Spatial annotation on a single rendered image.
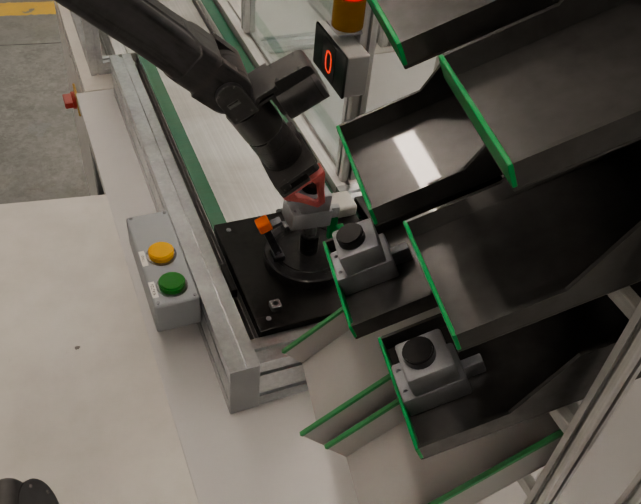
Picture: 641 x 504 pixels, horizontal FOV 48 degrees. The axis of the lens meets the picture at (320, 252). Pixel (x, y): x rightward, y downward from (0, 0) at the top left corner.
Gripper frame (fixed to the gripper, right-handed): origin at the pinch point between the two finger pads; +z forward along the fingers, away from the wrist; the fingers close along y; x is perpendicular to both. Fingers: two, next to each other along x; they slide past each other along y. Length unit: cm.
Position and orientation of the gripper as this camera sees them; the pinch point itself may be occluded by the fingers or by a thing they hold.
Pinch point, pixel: (312, 191)
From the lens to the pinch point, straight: 106.9
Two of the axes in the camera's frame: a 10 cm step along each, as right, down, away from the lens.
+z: 4.3, 5.0, 7.5
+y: -3.6, -6.7, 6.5
